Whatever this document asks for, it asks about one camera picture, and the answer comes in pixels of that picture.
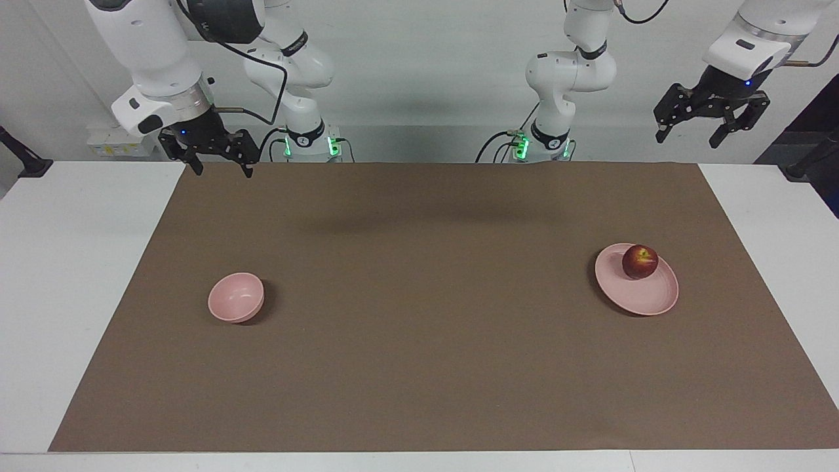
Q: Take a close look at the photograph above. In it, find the red apple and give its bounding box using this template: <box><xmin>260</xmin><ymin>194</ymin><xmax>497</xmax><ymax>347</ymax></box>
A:
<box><xmin>621</xmin><ymin>244</ymin><xmax>659</xmax><ymax>281</ymax></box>

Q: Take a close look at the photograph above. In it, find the pink bowl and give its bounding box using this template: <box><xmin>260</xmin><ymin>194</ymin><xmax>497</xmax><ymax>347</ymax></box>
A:
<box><xmin>208</xmin><ymin>272</ymin><xmax>265</xmax><ymax>324</ymax></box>

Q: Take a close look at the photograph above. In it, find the pink plate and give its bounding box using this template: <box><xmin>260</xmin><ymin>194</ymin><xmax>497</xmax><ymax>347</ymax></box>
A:
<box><xmin>595</xmin><ymin>243</ymin><xmax>680</xmax><ymax>317</ymax></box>

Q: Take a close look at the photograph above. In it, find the white power strip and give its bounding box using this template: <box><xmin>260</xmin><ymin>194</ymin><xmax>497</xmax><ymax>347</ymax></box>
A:
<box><xmin>87</xmin><ymin>127</ymin><xmax>158</xmax><ymax>158</ymax></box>

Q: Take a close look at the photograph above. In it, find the black clamp stand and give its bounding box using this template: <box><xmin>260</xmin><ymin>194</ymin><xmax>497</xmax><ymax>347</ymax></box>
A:
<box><xmin>0</xmin><ymin>125</ymin><xmax>53</xmax><ymax>179</ymax></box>
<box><xmin>779</xmin><ymin>131</ymin><xmax>839</xmax><ymax>182</ymax></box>

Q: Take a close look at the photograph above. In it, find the dark panel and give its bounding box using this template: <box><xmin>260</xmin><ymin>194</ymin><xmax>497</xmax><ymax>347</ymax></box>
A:
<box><xmin>754</xmin><ymin>73</ymin><xmax>839</xmax><ymax>218</ymax></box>

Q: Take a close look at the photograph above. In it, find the brown table mat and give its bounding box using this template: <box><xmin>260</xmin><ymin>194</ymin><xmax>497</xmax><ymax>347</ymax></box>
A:
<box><xmin>48</xmin><ymin>161</ymin><xmax>839</xmax><ymax>453</ymax></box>

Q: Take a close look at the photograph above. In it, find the black right base cable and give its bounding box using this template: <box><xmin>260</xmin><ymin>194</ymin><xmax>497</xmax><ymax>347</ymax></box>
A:
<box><xmin>260</xmin><ymin>127</ymin><xmax>290</xmax><ymax>162</ymax></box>

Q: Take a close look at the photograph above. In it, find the black base cable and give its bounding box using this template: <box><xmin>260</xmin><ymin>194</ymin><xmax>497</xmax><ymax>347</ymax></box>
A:
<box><xmin>475</xmin><ymin>128</ymin><xmax>526</xmax><ymax>163</ymax></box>
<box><xmin>260</xmin><ymin>127</ymin><xmax>290</xmax><ymax>162</ymax></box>

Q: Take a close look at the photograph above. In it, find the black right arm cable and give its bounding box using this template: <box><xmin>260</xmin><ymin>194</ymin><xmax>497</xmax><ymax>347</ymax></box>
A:
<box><xmin>176</xmin><ymin>0</ymin><xmax>289</xmax><ymax>127</ymax></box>

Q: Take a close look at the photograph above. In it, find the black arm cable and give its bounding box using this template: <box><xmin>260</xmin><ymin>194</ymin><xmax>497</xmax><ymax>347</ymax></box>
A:
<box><xmin>176</xmin><ymin>0</ymin><xmax>289</xmax><ymax>127</ymax></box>
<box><xmin>616</xmin><ymin>0</ymin><xmax>839</xmax><ymax>68</ymax></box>

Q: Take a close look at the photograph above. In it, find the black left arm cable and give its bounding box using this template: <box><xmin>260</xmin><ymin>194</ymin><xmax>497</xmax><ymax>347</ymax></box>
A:
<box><xmin>616</xmin><ymin>0</ymin><xmax>839</xmax><ymax>68</ymax></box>

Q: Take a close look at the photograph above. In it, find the black left base cable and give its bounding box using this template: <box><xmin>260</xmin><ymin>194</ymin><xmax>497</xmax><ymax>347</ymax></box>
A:
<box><xmin>475</xmin><ymin>128</ymin><xmax>526</xmax><ymax>163</ymax></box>

